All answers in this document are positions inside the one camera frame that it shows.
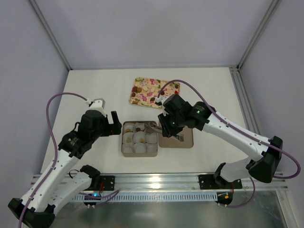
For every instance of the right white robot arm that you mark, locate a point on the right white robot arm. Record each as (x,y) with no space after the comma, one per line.
(262,153)

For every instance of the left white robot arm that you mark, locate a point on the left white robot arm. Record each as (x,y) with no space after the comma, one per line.
(40,205)

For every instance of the white paper cup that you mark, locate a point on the white paper cup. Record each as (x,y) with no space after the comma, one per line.
(125,136)
(128,125)
(127,149)
(141,126)
(139,147)
(137,136)
(151,138)
(151,147)

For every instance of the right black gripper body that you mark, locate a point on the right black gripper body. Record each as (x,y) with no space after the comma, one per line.
(166,124)

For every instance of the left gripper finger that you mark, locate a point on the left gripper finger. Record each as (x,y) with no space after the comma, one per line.
(115,131)
(116,121)

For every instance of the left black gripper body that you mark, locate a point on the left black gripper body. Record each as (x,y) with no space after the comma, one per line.
(110,127)

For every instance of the left black mount plate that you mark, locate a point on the left black mount plate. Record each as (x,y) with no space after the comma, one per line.
(103,183)

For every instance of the gold tin lid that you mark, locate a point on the gold tin lid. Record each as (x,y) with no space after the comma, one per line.
(172,142)

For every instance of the black mount plate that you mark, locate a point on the black mount plate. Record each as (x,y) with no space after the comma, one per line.
(207,182)
(103,183)

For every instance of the yellow heart chocolate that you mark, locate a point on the yellow heart chocolate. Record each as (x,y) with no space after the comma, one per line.
(128,139)

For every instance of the right black mount plate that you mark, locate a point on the right black mount plate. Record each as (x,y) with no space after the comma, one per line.
(207,182)

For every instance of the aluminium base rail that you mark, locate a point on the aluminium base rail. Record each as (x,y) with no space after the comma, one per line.
(180,181)

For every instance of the right aluminium frame post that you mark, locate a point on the right aluminium frame post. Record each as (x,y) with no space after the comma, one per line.
(270,11)

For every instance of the floral tray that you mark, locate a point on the floral tray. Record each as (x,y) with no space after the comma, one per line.
(145,91)

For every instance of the white slotted cable duct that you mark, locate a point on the white slotted cable duct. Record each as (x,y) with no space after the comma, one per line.
(147,197)

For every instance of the metal tongs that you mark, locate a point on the metal tongs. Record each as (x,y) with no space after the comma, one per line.
(152,127)

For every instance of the gold tin box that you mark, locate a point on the gold tin box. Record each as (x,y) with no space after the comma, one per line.
(139,154)

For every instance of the aluminium frame post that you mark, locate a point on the aluminium frame post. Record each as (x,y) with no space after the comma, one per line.
(40,16)
(270,11)

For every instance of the left aluminium frame post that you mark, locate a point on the left aluminium frame post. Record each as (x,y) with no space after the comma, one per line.
(40,16)

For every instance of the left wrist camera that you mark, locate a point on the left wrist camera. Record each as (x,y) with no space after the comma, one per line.
(97,104)

